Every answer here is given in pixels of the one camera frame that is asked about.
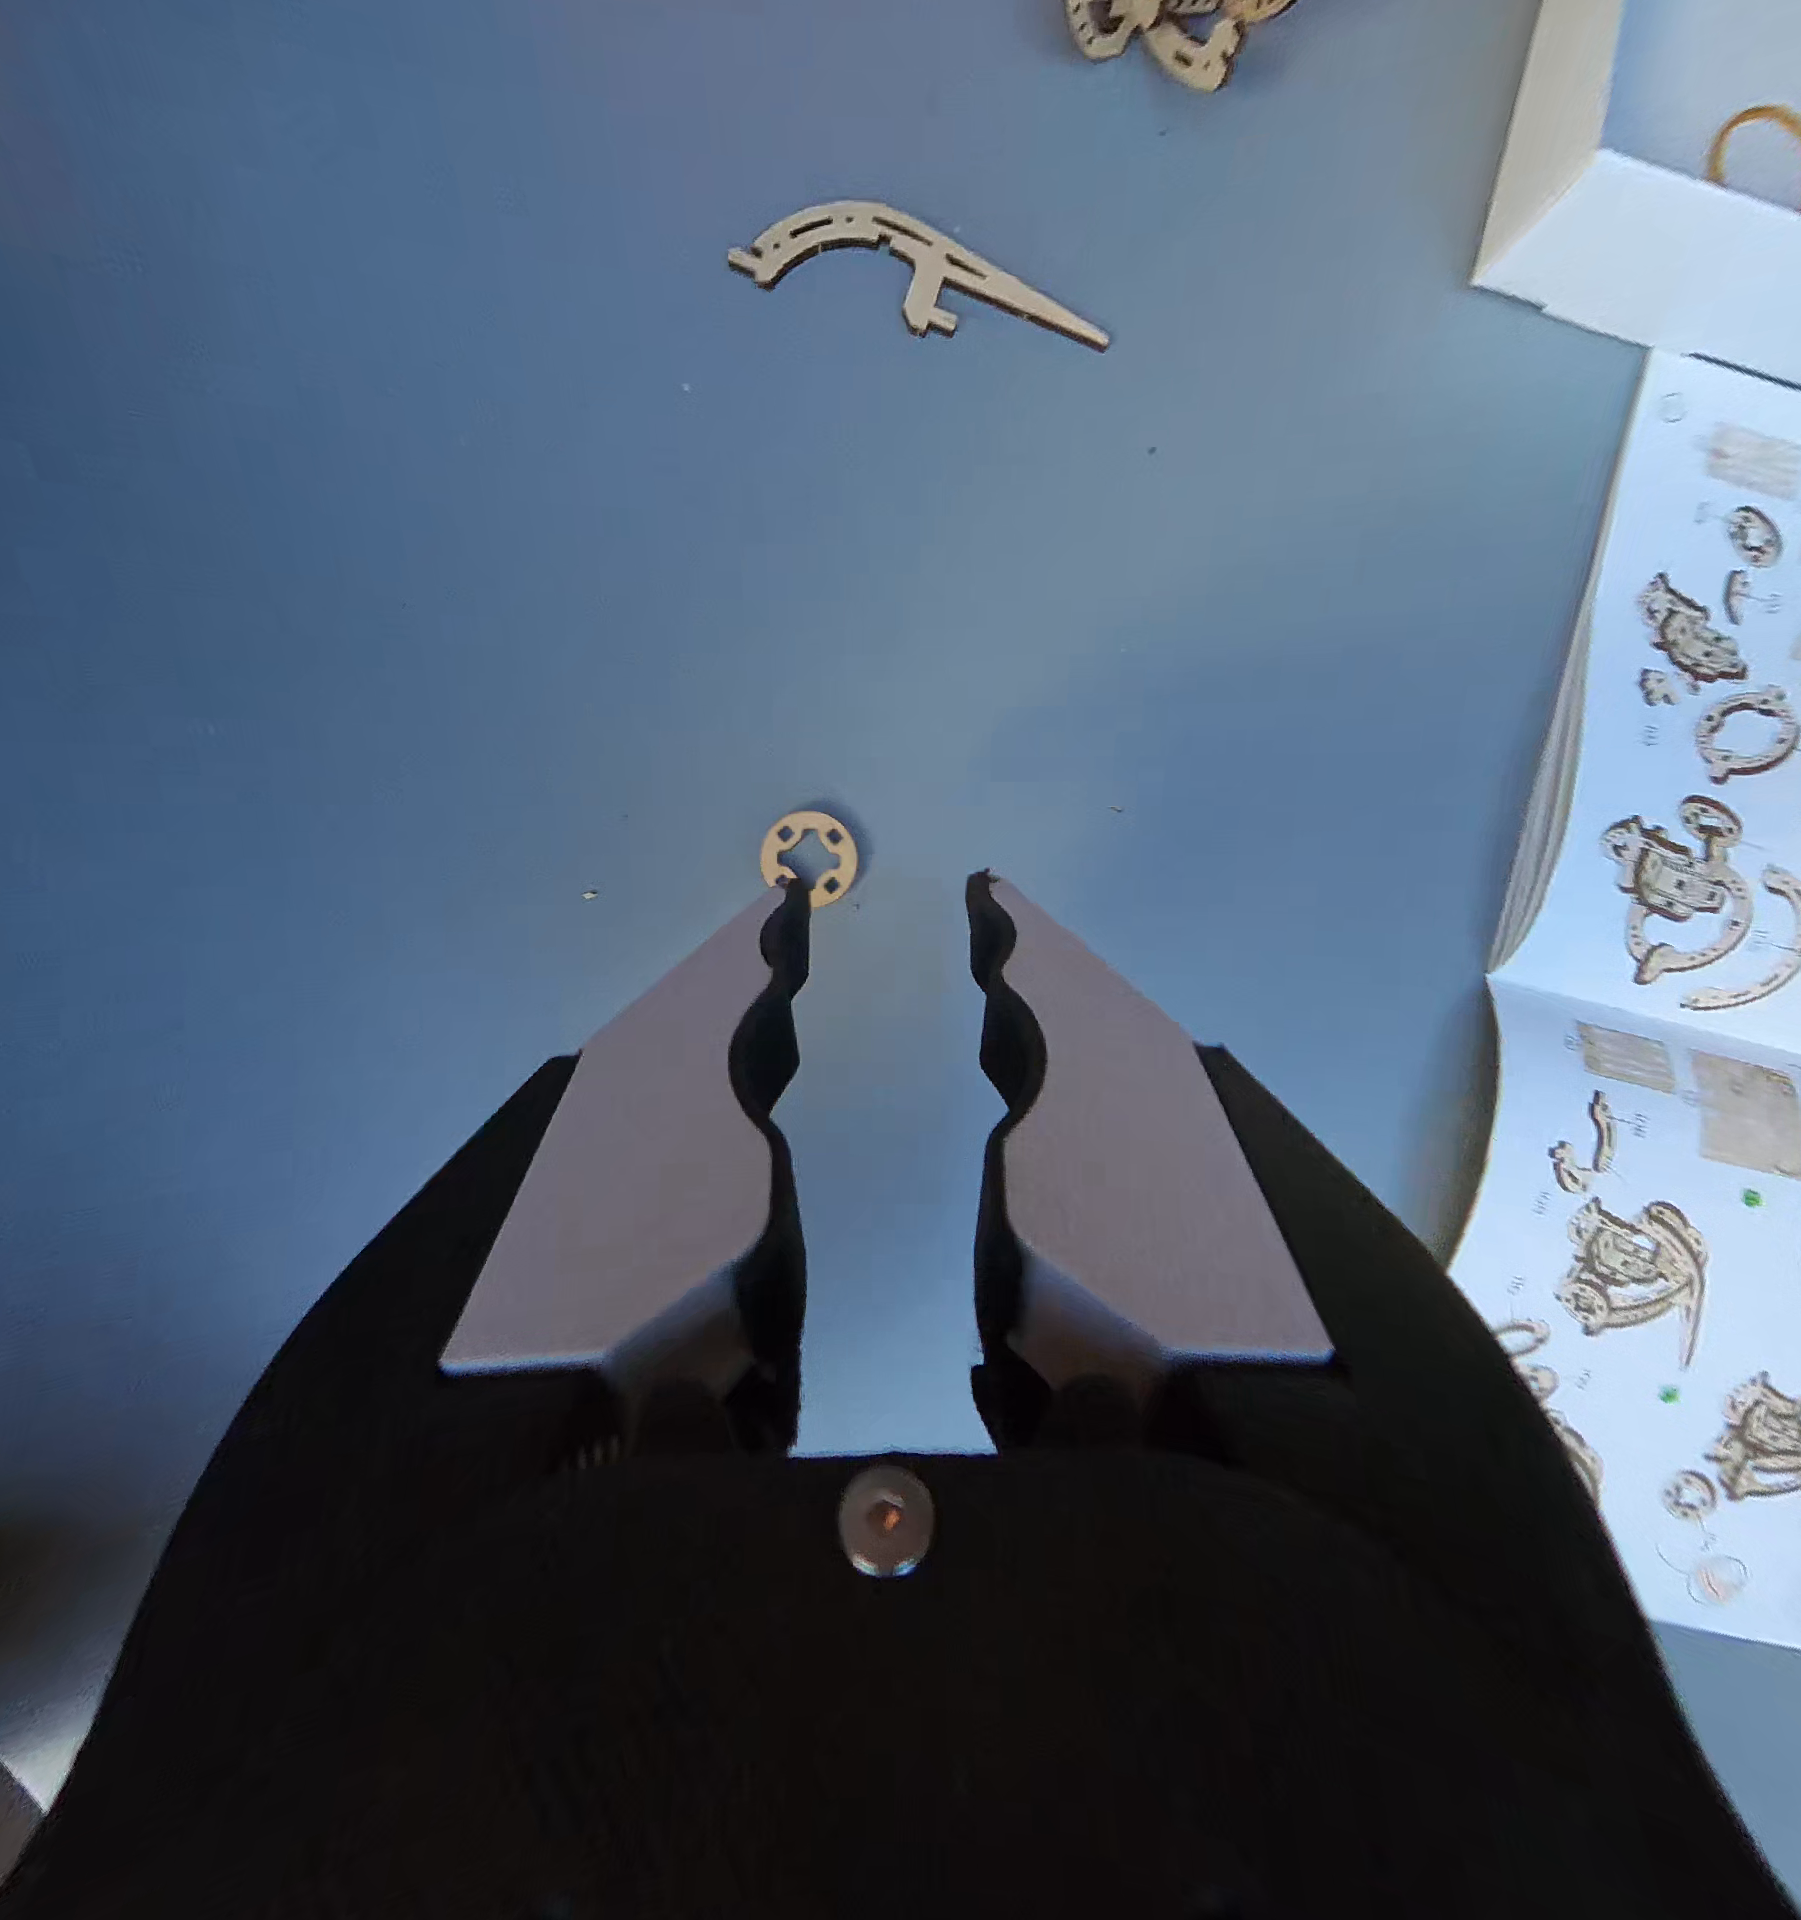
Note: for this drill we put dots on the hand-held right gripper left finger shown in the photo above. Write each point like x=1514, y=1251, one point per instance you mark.
x=645, y=1170

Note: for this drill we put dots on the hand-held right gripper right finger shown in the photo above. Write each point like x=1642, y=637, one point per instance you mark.
x=1141, y=1184

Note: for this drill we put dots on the assembled wooden model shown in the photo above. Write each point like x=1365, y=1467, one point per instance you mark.
x=1185, y=37

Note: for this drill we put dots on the white cardboard box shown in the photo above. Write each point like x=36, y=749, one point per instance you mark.
x=1635, y=255

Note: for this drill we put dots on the curved wooden model part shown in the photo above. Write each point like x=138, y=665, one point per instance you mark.
x=922, y=263

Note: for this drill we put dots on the white instruction booklet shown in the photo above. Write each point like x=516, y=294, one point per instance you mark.
x=1664, y=1049

